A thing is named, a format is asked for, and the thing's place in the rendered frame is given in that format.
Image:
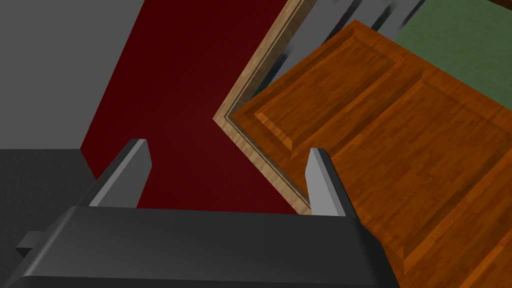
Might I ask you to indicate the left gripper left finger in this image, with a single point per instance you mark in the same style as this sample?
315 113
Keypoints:
124 180

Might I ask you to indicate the orange-brown wooden door leaf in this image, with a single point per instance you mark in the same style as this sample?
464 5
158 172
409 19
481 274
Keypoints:
400 140

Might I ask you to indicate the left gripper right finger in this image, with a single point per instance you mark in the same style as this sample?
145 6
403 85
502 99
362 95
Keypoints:
326 188

